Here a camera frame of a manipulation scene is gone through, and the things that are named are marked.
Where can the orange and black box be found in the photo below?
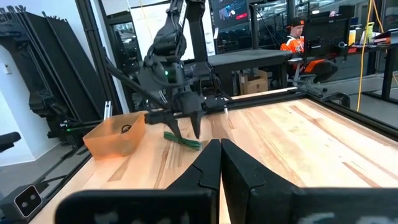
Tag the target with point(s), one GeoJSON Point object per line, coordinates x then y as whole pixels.
{"type": "Point", "coordinates": [385, 38]}

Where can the black aluminium rig frame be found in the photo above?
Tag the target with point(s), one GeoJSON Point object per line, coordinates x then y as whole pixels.
{"type": "Point", "coordinates": [264, 99]}

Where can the yellow bottle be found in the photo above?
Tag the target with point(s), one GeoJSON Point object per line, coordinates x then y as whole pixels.
{"type": "Point", "coordinates": [352, 37]}

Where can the black stacked metal panels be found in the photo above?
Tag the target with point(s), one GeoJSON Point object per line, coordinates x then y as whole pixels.
{"type": "Point", "coordinates": [46, 62]}

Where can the yellow-green container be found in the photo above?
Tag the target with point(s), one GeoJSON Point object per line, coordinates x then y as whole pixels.
{"type": "Point", "coordinates": [370, 31]}

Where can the black chair armrest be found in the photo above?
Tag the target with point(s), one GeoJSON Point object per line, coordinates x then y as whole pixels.
{"type": "Point", "coordinates": [9, 140]}

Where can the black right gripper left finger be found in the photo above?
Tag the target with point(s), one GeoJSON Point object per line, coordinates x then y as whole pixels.
{"type": "Point", "coordinates": [140, 207]}

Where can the black table-level camera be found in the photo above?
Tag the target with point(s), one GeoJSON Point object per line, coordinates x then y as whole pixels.
{"type": "Point", "coordinates": [28, 200]}

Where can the person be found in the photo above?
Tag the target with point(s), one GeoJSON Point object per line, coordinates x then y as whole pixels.
{"type": "Point", "coordinates": [293, 43]}

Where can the silver metal bracket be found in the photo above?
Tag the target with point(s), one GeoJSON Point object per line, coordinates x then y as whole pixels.
{"type": "Point", "coordinates": [107, 110]}

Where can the wall-mounted display screen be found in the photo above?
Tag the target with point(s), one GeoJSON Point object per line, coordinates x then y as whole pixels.
{"type": "Point", "coordinates": [230, 14]}

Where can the orange translucent plastic bin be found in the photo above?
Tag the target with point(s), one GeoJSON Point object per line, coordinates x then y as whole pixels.
{"type": "Point", "coordinates": [109, 146]}

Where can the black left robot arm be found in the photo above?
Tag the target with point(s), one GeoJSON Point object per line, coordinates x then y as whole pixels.
{"type": "Point", "coordinates": [169, 40]}

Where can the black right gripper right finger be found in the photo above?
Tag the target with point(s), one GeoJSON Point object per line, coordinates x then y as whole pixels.
{"type": "Point", "coordinates": [295, 207]}

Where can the black computer monitor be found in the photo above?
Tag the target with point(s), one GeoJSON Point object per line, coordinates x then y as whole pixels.
{"type": "Point", "coordinates": [326, 35]}

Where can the black desk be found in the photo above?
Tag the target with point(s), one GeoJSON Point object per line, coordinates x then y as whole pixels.
{"type": "Point", "coordinates": [388, 68]}

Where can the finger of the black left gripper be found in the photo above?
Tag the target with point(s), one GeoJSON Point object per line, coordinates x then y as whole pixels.
{"type": "Point", "coordinates": [196, 119]}
{"type": "Point", "coordinates": [161, 118]}

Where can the grey desk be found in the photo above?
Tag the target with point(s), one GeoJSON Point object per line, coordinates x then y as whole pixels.
{"type": "Point", "coordinates": [248, 57]}

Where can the orange and black office chair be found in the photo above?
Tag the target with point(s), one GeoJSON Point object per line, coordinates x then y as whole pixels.
{"type": "Point", "coordinates": [323, 70]}

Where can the brown cardboard box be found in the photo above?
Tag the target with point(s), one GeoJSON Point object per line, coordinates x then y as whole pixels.
{"type": "Point", "coordinates": [255, 84]}

